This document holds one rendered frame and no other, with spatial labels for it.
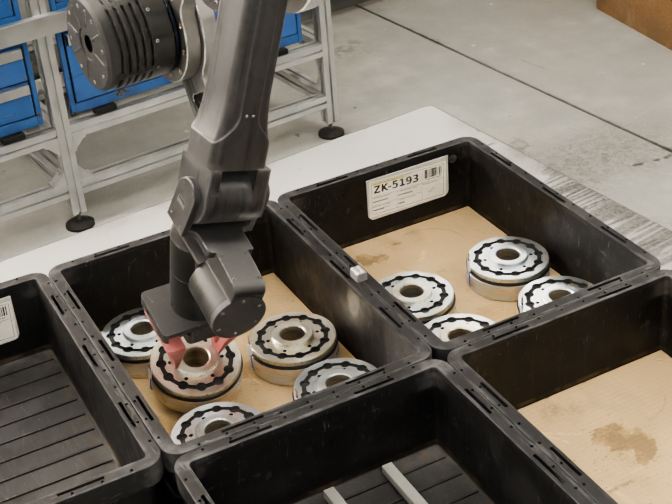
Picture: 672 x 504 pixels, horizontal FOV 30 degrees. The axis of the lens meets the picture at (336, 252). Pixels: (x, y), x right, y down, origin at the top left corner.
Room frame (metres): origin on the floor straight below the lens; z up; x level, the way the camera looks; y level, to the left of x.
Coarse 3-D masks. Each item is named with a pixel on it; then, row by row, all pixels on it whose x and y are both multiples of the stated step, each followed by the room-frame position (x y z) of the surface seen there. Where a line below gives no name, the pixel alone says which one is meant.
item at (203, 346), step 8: (184, 344) 1.14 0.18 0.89; (192, 344) 1.14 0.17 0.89; (200, 344) 1.14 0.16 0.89; (208, 344) 1.14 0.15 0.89; (208, 352) 1.13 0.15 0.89; (216, 352) 1.13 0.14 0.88; (216, 360) 1.12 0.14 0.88; (184, 368) 1.11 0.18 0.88; (192, 368) 1.11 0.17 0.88; (200, 368) 1.11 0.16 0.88; (208, 368) 1.11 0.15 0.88; (192, 376) 1.10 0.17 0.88; (200, 376) 1.10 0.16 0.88
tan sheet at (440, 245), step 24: (456, 216) 1.48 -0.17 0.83; (480, 216) 1.47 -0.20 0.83; (384, 240) 1.43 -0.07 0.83; (408, 240) 1.42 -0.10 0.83; (432, 240) 1.42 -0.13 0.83; (456, 240) 1.41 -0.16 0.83; (480, 240) 1.41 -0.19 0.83; (360, 264) 1.37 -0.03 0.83; (384, 264) 1.37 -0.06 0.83; (408, 264) 1.36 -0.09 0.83; (432, 264) 1.36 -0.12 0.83; (456, 264) 1.35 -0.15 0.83; (456, 288) 1.30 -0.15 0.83; (456, 312) 1.25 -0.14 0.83; (480, 312) 1.24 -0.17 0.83; (504, 312) 1.24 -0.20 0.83
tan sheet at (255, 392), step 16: (272, 288) 1.33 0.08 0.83; (288, 288) 1.33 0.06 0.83; (272, 304) 1.30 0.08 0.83; (288, 304) 1.29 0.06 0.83; (240, 336) 1.23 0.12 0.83; (240, 352) 1.20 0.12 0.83; (144, 384) 1.16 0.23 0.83; (256, 384) 1.14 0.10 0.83; (272, 384) 1.14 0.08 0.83; (240, 400) 1.11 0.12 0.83; (256, 400) 1.11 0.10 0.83; (272, 400) 1.11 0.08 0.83; (288, 400) 1.10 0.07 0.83; (160, 416) 1.09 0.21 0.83; (176, 416) 1.09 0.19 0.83
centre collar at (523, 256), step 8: (496, 248) 1.33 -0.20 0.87; (504, 248) 1.33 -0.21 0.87; (512, 248) 1.32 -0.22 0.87; (520, 248) 1.32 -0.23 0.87; (488, 256) 1.32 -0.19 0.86; (496, 256) 1.31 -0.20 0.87; (520, 256) 1.30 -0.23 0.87; (496, 264) 1.29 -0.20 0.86; (504, 264) 1.29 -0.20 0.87; (512, 264) 1.29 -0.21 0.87; (520, 264) 1.29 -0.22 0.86
